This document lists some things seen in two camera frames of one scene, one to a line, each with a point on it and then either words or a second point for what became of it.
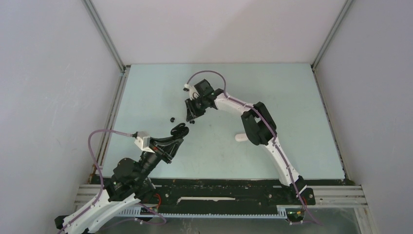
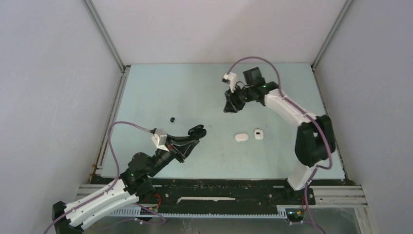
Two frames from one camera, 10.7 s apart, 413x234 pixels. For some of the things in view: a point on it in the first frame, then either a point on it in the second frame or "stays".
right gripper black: x=192 y=112 → x=232 y=105
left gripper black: x=176 y=142 → x=178 y=149
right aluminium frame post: x=338 y=21 stays
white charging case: x=240 y=137 stays
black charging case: x=180 y=130 → x=197 y=131
